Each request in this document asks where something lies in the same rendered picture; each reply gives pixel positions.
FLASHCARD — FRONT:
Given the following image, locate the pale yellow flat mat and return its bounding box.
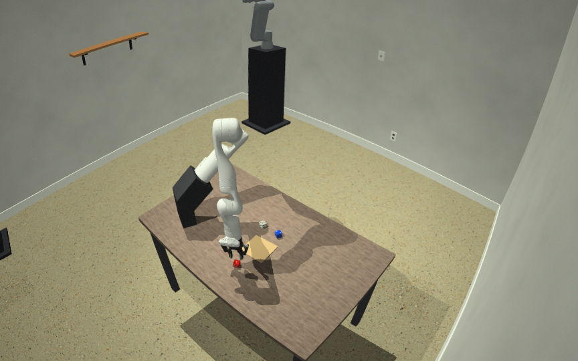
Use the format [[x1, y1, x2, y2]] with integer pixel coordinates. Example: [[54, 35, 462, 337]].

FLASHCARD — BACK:
[[246, 235, 278, 263]]

